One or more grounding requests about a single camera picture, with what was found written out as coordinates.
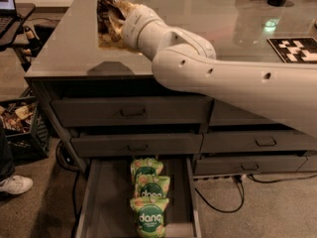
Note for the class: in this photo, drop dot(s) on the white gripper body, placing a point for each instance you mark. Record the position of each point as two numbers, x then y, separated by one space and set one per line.
135 24

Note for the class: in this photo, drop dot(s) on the brown SeaSalt chip bag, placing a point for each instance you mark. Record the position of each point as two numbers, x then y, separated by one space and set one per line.
111 15

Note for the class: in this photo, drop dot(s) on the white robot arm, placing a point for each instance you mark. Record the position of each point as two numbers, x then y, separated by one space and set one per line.
285 93

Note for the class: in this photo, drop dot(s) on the top left grey drawer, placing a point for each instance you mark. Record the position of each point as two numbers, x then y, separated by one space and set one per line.
114 111

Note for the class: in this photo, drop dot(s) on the grey drawer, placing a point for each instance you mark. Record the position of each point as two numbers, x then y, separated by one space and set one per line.
114 111
254 165
136 144
257 141
224 114

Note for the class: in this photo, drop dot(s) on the grey metal drawer cabinet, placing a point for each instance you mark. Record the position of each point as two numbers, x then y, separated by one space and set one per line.
73 66

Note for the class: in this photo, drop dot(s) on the top right grey drawer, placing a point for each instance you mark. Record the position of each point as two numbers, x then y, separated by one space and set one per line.
224 114

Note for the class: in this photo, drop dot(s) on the middle left grey drawer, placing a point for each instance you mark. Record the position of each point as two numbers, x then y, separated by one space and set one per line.
136 144

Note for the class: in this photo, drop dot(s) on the back green Dang bag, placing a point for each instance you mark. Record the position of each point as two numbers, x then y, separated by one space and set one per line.
147 166

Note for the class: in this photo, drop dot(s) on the green dang bag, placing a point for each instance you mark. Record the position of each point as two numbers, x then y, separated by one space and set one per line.
147 166
149 185
149 215

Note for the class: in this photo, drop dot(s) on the middle right grey drawer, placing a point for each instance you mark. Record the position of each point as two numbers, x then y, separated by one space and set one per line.
257 141

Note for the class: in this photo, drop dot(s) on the bottom right grey drawer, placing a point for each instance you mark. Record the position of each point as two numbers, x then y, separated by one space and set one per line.
254 165

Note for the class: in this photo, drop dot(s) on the middle green Dang bag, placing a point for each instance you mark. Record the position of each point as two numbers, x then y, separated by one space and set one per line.
149 185

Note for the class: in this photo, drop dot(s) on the front green Dang bag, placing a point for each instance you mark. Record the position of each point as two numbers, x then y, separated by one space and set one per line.
149 215

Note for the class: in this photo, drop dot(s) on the open bottom left drawer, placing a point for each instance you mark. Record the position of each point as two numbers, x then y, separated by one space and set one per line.
106 210

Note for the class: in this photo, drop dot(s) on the dark side desk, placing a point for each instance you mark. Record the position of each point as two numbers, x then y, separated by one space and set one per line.
24 11

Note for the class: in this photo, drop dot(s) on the open laptop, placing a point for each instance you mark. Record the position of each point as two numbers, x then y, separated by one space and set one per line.
8 13

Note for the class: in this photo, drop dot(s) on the black plastic snack crate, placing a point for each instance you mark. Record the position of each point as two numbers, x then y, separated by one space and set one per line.
25 127

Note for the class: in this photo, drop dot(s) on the black white marker board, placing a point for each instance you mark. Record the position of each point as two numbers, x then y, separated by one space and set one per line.
295 50

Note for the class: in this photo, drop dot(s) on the dark trouser leg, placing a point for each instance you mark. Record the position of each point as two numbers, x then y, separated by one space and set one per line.
7 166

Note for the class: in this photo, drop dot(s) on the white sneaker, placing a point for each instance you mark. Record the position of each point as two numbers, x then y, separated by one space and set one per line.
16 185

